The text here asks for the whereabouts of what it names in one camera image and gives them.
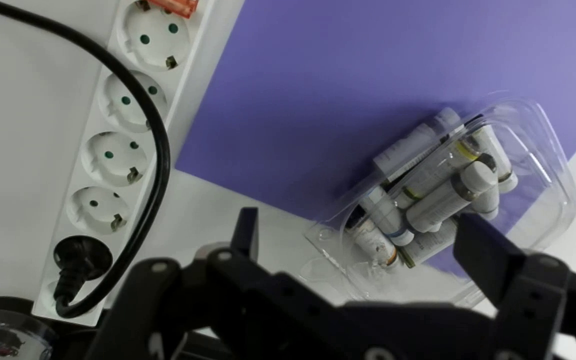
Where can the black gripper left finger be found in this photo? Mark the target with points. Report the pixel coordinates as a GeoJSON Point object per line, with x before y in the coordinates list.
{"type": "Point", "coordinates": [246, 233]}

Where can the purple rectangular mat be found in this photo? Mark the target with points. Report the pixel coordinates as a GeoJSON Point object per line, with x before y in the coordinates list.
{"type": "Point", "coordinates": [368, 87]}

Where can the clear plastic clamshell container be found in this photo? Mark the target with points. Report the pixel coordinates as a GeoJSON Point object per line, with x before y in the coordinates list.
{"type": "Point", "coordinates": [548, 167]}

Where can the round metal disc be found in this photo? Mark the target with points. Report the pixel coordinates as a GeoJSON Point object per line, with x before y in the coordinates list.
{"type": "Point", "coordinates": [5, 336]}

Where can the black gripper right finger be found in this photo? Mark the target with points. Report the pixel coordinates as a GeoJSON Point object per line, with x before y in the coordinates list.
{"type": "Point", "coordinates": [489, 260]}

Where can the white power strip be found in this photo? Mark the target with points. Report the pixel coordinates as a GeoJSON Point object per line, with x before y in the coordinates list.
{"type": "Point", "coordinates": [134, 106]}

